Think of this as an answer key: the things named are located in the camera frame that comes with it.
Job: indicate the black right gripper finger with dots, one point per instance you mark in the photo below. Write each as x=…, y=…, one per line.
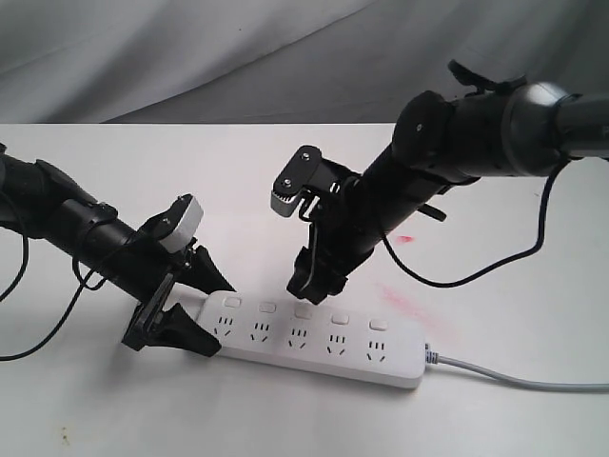
x=326, y=284
x=301, y=280

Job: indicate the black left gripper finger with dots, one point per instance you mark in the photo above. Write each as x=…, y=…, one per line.
x=199, y=272
x=174, y=328

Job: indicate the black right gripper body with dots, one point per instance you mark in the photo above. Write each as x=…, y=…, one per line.
x=346, y=217

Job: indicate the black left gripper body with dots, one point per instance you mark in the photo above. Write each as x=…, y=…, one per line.
x=134, y=261

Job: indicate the white five-outlet power strip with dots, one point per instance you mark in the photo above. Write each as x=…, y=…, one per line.
x=320, y=339

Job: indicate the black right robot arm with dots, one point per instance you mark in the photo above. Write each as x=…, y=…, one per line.
x=512, y=128

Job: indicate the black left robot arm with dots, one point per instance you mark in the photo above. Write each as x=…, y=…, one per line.
x=39, y=201

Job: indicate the grey backdrop cloth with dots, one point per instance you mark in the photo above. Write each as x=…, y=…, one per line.
x=233, y=62

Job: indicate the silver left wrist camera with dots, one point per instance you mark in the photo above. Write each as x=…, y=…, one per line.
x=179, y=223

